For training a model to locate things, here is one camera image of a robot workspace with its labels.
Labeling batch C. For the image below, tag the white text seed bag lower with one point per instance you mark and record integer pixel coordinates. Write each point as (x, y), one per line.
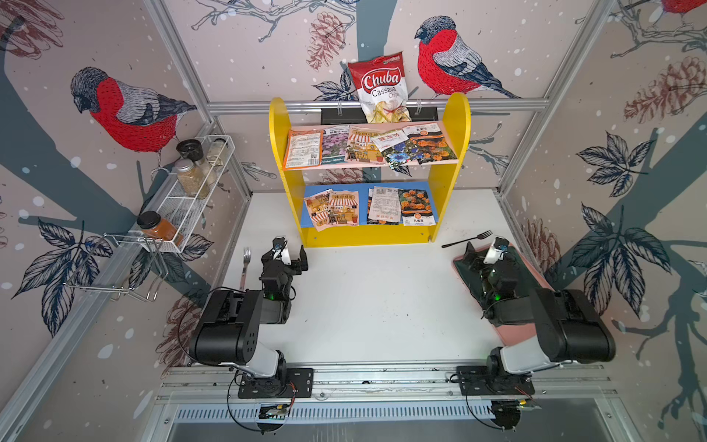
(384, 206)

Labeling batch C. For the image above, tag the orange flower seed bag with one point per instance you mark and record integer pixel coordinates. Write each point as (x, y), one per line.
(427, 144)
(416, 208)

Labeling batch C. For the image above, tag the black lid spice jar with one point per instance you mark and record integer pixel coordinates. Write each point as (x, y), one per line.
(193, 149)

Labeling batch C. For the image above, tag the blue flower seed bag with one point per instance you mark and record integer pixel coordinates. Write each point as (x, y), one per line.
(397, 149)

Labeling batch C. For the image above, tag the black plastic fork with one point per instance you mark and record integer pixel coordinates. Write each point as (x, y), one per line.
(484, 235)

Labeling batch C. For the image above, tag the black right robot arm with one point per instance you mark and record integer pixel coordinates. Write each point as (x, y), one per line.
(540, 328)

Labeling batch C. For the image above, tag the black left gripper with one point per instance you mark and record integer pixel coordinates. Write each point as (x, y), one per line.
(296, 266)

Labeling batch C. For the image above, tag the black wall bracket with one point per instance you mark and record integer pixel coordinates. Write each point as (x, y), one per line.
(356, 116)

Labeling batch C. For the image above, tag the white wire spice rack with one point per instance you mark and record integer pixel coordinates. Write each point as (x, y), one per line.
(187, 213)

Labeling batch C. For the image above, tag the red Chuba chips bag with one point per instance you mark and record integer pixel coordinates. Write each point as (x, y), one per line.
(382, 89)

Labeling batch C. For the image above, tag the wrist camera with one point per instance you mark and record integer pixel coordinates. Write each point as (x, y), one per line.
(280, 250)
(496, 251)

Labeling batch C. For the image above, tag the purple flower seed bag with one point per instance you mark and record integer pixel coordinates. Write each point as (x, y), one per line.
(334, 144)

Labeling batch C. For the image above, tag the chrome wire hook rack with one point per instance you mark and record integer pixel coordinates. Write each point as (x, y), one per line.
(137, 269)

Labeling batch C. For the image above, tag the orange sauce jar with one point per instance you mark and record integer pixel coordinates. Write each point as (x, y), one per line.
(154, 226)

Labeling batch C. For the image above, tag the orange white seed bag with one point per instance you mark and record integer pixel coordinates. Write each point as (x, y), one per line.
(304, 149)

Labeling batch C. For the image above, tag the silver fork pink handle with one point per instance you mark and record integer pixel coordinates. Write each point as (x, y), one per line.
(246, 259)

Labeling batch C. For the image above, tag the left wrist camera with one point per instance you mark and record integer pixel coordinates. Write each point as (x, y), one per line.
(280, 250)

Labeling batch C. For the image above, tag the market stall bag lower left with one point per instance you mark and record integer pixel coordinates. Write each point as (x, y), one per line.
(318, 209)

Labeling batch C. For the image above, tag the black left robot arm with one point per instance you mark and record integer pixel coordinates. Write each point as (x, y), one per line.
(227, 333)

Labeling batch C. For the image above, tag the clear spice jar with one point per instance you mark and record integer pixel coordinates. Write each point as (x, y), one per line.
(217, 150)

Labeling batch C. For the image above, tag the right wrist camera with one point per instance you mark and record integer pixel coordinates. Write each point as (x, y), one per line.
(496, 251)

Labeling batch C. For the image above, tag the pink tray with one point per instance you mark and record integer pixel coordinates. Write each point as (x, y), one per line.
(514, 324)

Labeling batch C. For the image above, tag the yellow two-tier shelf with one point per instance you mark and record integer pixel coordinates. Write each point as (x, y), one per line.
(456, 126)

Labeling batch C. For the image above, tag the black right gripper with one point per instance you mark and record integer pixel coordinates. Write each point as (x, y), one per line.
(469, 255)

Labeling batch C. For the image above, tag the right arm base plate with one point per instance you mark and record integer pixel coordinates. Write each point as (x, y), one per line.
(478, 381)

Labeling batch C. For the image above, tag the orange flower seed bag top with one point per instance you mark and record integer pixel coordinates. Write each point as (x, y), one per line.
(427, 144)

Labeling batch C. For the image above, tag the silver lid spice jar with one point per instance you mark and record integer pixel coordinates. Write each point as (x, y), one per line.
(191, 179)

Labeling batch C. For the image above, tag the market stall seed bag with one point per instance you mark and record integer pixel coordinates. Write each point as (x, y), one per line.
(361, 148)

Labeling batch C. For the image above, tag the orange flower seed bag lower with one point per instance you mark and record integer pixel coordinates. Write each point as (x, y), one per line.
(416, 208)

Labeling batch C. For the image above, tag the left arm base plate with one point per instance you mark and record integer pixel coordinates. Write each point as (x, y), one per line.
(293, 383)

